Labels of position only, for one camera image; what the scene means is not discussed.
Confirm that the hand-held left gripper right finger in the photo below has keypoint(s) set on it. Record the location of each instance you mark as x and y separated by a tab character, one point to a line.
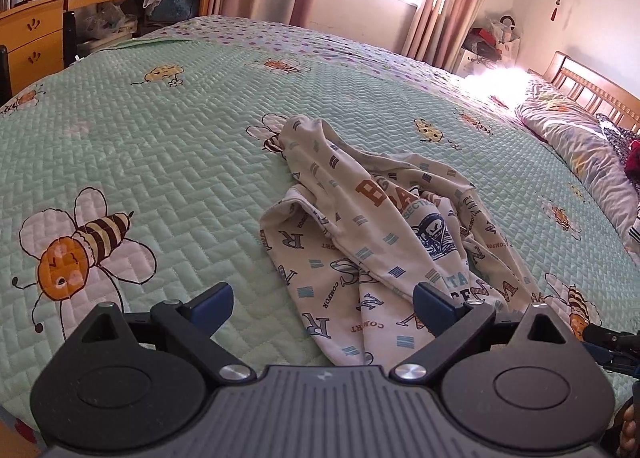
430	309

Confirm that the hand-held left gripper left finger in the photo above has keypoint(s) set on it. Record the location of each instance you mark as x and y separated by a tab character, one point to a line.
215	307

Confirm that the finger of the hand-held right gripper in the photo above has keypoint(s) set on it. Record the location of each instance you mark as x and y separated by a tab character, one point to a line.
622	365
612	338

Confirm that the white printed long-sleeve shirt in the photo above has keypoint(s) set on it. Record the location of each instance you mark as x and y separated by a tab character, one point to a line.
360	238

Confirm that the person's right hand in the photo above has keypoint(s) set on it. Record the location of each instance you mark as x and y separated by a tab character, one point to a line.
627	433

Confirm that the white dark-striped cloth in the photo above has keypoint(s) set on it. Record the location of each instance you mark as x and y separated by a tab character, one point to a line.
635	233

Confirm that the green quilted bee bedspread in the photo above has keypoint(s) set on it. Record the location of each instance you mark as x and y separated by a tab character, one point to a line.
175	138

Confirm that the red garment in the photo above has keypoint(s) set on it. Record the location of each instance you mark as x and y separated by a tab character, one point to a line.
634	156

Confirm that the black white patterned cloth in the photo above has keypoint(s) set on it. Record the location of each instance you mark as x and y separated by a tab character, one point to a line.
617	136

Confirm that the floral duvet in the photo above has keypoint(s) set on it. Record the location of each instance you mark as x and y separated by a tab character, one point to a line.
575	138

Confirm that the wooden headboard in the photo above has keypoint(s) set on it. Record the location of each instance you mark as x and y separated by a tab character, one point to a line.
590	83

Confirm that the plastic bags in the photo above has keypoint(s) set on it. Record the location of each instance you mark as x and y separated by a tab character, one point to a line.
105	21

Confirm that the black chair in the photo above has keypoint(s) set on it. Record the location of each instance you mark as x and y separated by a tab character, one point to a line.
4	73

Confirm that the wooden desk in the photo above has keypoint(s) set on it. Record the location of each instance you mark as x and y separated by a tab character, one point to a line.
30	33

